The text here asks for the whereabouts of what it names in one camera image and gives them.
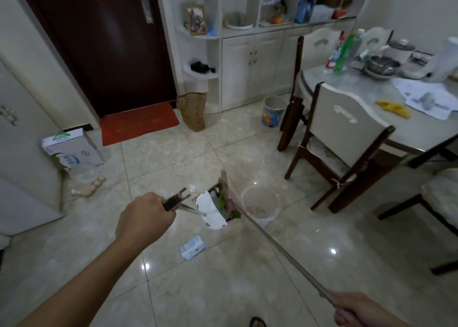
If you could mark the grey handheld device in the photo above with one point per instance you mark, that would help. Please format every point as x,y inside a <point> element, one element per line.
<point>425,100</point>

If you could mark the marble top dining table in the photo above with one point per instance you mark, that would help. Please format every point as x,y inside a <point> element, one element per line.
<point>358,83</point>

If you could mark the white plastic bin with liner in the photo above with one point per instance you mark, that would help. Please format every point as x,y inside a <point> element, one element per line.
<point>259,205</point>

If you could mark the white plate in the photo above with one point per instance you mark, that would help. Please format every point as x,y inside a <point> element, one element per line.
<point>375,76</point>

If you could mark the red doormat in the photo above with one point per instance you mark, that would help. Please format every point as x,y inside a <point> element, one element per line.
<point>137,123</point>

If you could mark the blue bag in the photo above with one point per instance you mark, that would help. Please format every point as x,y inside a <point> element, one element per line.
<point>304,6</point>

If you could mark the brown paper bag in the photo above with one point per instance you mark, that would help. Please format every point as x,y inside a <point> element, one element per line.
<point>193,110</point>

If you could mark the small light blue packet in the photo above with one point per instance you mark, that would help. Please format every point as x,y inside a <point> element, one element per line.
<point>212,32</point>

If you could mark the white pot with lid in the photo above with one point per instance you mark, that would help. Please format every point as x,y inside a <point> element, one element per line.
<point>400,49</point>

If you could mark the framed photo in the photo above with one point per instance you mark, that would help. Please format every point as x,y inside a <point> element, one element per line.
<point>195,19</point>

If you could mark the white electric kettle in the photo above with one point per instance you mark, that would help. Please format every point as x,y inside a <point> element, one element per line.
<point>445,60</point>

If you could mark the clear food container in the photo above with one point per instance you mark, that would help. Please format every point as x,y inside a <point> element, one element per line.
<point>415,67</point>

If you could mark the dark brown door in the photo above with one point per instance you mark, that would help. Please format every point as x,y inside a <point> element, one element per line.
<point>96,44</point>

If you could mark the white green cardboard box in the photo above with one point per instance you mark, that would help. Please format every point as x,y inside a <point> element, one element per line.
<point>71,149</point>

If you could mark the white shoe cabinet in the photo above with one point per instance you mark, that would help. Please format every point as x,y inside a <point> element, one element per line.
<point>25,151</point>

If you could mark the tray with orange fruit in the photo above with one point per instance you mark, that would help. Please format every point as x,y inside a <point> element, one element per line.
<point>272,23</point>

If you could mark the yellow rag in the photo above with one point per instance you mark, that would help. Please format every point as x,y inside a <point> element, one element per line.
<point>393,108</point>

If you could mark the pile of floor litter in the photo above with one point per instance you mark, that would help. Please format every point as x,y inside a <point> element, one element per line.
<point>222,202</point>

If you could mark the green plastic bottle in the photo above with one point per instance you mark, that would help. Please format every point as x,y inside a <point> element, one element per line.
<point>345,53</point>

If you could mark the printed white paper sheets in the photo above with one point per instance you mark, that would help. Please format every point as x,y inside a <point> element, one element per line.
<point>440,105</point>

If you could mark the black camera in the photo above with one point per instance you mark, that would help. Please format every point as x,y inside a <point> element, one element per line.
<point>202,67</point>

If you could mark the blue white small packet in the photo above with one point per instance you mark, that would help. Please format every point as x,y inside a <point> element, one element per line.
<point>192,248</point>

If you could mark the clear plastic bag with eggs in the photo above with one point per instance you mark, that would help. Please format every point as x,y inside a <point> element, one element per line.
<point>86,183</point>

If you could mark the person's right hand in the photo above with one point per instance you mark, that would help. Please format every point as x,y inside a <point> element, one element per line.
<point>358,312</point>

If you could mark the small white blue tube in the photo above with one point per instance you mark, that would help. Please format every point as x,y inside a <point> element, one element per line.
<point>361,63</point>

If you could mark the red cap water bottle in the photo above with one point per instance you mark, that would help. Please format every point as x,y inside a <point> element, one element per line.
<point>334,56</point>

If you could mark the steel mixing bowl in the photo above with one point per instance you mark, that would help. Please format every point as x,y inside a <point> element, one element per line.
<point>381,65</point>

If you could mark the dark blue slipper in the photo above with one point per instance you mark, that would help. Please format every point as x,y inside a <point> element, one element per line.
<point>257,321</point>

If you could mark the white tray of glasses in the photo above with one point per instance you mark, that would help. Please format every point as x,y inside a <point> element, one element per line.
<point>238,21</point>

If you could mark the dark glass jug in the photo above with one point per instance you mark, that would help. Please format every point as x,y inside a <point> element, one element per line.
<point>281,10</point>

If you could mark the clear plastic bottle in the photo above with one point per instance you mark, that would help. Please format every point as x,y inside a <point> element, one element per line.
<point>359,42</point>

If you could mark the small red item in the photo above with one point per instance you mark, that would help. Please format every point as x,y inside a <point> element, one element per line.
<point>339,13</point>

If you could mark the cartoon print waste bucket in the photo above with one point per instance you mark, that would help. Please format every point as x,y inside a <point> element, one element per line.
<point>273,112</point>

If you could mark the person's left forearm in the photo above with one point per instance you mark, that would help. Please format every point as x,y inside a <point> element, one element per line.
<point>71,284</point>

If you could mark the white back wooden chair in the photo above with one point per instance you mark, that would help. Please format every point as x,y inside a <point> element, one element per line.
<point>322,51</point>
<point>375,38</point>
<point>440,194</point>
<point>343,123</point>

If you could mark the person's left hand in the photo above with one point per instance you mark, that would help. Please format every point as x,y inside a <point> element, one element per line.
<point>145,221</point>

